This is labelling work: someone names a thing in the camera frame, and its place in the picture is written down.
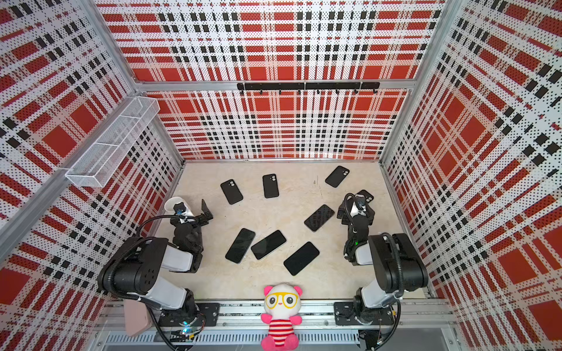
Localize white mug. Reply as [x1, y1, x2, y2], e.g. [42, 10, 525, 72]
[164, 197, 194, 216]

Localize black phone case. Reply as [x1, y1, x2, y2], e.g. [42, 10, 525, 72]
[358, 190, 374, 203]
[262, 173, 280, 198]
[220, 179, 244, 205]
[325, 165, 350, 188]

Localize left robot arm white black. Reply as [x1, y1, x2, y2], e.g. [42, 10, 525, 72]
[97, 197, 214, 326]

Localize black phone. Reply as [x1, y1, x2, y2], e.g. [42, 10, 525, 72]
[251, 230, 287, 260]
[225, 228, 256, 264]
[283, 241, 320, 276]

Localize white wire mesh basket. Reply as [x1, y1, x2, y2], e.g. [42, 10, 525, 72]
[66, 97, 160, 188]

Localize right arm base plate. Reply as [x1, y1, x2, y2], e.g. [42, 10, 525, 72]
[334, 301, 395, 326]

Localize pink phone case at edge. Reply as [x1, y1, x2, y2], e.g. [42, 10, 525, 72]
[124, 300, 153, 337]

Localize pink panda plush toy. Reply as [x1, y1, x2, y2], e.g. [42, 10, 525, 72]
[261, 283, 303, 350]

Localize black wall hook rail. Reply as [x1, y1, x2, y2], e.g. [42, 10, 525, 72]
[237, 81, 381, 93]

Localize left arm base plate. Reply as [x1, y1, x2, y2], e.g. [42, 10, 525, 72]
[158, 303, 220, 328]

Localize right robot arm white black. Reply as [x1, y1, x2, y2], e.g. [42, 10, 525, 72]
[334, 193, 429, 326]

